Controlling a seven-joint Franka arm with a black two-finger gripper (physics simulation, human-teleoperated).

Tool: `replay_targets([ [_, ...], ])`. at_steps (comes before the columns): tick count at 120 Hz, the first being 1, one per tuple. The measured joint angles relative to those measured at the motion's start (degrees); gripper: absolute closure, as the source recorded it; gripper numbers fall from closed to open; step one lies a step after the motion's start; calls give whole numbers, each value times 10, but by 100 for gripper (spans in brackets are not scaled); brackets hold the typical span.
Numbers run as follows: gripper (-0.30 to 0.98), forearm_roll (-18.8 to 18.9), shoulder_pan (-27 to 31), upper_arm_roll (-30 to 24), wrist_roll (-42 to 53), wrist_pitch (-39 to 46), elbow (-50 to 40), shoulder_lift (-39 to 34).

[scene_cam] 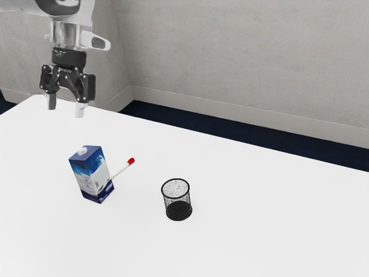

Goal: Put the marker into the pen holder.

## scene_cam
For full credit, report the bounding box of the black mesh pen holder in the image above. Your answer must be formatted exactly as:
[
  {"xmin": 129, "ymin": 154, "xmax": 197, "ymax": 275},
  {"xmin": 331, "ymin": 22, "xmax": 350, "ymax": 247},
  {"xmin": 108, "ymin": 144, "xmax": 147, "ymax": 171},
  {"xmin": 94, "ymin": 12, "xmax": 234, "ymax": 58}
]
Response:
[{"xmin": 160, "ymin": 178, "xmax": 193, "ymax": 222}]

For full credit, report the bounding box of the blue and white milk carton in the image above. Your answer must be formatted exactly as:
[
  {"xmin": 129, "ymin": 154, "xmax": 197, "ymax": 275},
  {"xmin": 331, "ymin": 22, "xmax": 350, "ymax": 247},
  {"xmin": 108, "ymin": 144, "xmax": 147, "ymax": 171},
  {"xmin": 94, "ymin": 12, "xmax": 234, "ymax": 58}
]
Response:
[{"xmin": 68, "ymin": 145, "xmax": 115, "ymax": 204}]

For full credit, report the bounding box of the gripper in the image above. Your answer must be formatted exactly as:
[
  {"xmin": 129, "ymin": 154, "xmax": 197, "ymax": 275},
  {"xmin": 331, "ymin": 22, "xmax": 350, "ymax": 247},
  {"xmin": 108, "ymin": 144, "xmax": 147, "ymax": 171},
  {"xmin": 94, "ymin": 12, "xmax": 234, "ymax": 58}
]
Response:
[{"xmin": 39, "ymin": 47, "xmax": 97, "ymax": 118}]

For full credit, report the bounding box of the white pen with red cap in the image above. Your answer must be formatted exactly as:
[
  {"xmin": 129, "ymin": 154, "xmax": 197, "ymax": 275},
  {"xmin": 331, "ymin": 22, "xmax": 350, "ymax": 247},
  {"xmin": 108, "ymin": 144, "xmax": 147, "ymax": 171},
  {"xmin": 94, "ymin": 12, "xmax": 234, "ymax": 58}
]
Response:
[{"xmin": 110, "ymin": 157, "xmax": 136, "ymax": 179}]

